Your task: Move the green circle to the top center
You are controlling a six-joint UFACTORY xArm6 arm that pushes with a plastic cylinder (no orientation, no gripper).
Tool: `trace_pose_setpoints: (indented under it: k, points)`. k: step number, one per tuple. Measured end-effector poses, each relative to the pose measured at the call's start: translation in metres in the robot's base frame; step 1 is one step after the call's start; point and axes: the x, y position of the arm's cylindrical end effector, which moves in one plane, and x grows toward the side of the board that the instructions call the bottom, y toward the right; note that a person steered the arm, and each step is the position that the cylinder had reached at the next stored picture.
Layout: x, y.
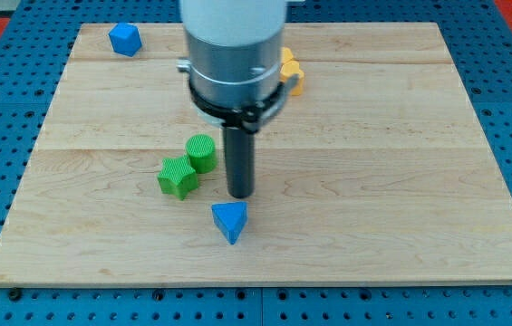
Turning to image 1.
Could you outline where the green star block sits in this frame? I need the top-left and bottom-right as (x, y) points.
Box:
(157, 155), (199, 200)

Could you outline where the wooden board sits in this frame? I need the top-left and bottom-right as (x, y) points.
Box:
(0, 23), (512, 288)

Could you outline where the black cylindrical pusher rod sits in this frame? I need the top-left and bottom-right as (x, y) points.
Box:
(222, 128), (255, 198)

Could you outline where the yellow block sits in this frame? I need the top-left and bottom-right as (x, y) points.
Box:
(280, 47), (305, 96)

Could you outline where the green cylinder block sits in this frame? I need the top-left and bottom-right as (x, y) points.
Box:
(185, 134), (217, 174)

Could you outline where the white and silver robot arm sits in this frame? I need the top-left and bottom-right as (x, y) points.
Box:
(178, 0), (300, 133)

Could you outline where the black clamp ring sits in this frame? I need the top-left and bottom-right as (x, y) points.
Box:
(187, 73), (301, 134)

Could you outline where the blue triangle block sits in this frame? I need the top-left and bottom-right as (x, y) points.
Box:
(211, 201), (248, 245)

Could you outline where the blue cube block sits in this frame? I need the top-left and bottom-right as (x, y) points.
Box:
(108, 23), (142, 57)

